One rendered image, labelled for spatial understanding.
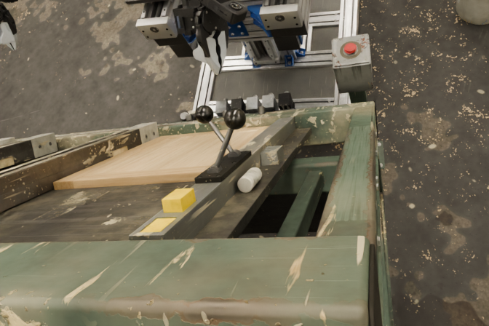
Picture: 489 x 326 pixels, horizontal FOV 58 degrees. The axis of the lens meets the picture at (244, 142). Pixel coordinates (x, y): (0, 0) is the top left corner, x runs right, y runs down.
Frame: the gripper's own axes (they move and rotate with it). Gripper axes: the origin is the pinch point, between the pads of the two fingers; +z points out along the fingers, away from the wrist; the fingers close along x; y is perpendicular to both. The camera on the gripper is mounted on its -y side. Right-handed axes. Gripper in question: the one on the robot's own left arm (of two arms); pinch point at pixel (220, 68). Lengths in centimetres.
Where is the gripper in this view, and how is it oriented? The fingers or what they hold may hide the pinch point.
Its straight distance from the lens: 99.5
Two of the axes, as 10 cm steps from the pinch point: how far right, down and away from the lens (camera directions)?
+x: -5.8, 4.3, -6.9
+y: -8.0, -1.6, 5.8
